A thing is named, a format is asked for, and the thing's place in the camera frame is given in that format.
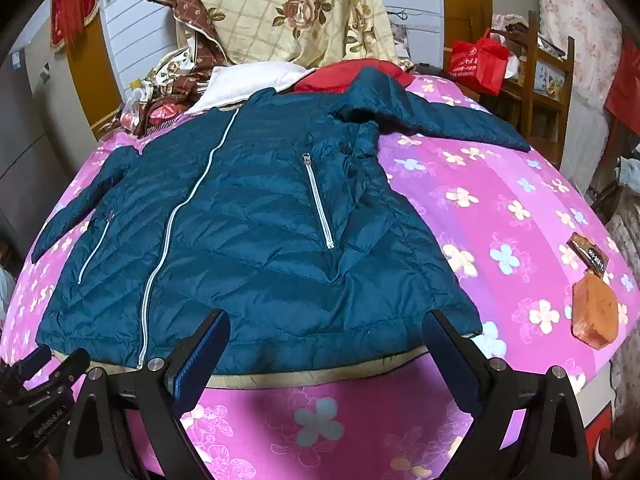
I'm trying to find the red ruffled cushion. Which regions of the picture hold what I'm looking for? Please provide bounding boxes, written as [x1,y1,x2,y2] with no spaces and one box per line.
[294,59,413,93]

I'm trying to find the brown packet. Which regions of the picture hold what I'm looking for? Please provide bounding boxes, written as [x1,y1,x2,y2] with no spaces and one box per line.
[567,232,608,277]

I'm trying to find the white pillow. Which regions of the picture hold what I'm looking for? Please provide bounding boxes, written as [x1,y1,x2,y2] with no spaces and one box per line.
[190,61,316,111]

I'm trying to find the brown patterned quilt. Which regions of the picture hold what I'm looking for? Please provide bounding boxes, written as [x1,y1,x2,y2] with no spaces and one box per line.
[120,0,232,137]

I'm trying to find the pink floral curtain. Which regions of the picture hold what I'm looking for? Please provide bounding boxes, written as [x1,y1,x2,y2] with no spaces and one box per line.
[537,0,623,106]

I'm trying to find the pink floral bed sheet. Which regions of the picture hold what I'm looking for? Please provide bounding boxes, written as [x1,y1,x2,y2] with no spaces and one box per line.
[0,74,636,480]

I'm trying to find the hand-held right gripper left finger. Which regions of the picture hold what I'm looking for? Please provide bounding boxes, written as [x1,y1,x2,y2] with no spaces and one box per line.
[62,308,232,480]

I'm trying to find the beige floral quilt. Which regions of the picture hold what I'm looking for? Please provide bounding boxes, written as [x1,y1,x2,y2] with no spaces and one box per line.
[175,0,401,68]

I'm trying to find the red fringed hanging cloth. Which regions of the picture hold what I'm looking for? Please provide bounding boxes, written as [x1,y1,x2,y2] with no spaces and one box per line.
[50,0,101,52]

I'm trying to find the teal puffer jacket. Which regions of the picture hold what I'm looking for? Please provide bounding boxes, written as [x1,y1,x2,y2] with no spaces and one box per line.
[31,66,532,372]

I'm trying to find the wooden chair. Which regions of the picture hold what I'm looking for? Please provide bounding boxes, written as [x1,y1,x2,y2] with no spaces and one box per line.
[492,10,576,161]

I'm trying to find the plastic bottle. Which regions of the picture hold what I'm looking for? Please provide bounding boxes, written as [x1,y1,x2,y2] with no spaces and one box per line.
[120,80,147,132]

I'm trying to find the red shopping bag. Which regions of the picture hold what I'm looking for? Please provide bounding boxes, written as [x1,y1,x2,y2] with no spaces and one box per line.
[450,29,511,96]

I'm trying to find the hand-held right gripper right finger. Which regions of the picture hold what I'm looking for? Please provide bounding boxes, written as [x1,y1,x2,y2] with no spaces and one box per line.
[421,309,598,480]

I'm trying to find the yellow floral quilt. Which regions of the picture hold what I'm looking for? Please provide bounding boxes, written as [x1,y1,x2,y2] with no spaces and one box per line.
[65,0,493,142]

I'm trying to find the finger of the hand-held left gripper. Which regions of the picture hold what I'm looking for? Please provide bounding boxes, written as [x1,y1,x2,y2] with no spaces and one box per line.
[47,347,91,392]
[7,345,53,386]

